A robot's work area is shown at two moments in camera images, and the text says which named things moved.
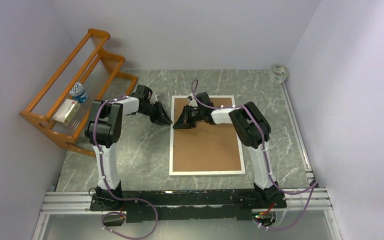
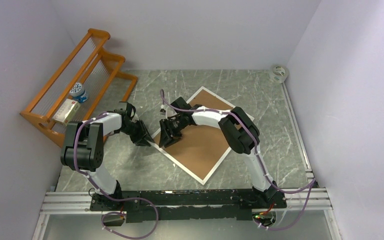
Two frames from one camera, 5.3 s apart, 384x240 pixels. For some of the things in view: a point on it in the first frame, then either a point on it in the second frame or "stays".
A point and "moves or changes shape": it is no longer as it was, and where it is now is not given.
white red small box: x=66 y=111 stays
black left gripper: x=164 y=119 -> x=139 y=139
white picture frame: x=171 y=173 -> x=227 y=155
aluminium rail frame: x=310 y=200 stays
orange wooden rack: x=90 y=74 stays
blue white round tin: x=77 y=91 stays
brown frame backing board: x=206 y=147 moves or changes shape
